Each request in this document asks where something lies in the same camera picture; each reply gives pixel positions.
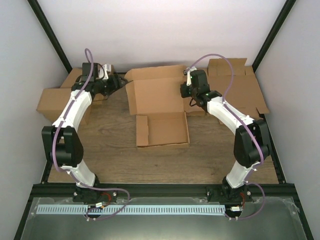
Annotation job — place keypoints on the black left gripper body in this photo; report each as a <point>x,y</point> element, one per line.
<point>108,88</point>

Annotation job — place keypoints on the black frame post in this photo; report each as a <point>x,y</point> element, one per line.
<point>42,19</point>
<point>282,16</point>

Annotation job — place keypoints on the large folded cardboard box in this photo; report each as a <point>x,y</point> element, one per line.
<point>62,106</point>

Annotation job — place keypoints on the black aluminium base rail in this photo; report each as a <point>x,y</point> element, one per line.
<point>211,192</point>

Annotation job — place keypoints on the brown cardboard box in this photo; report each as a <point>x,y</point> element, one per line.
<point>155,100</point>

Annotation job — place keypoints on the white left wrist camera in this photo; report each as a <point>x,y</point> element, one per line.
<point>105,77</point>

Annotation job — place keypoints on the black right frame post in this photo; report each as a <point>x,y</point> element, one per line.
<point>282,16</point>

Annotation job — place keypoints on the light blue slotted cable duct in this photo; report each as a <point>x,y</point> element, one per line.
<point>69,209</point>

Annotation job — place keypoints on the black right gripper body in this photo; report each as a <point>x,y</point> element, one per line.
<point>184,94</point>

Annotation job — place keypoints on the stack of flat cardboard blanks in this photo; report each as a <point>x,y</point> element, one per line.
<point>245,94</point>

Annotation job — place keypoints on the small folded cardboard box rear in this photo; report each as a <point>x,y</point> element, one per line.
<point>107,68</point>

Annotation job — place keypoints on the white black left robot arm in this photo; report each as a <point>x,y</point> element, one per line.
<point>62,144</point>

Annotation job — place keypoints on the black left frame post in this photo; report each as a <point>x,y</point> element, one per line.
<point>42,19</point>

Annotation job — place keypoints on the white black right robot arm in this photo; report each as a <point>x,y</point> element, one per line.
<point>252,143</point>

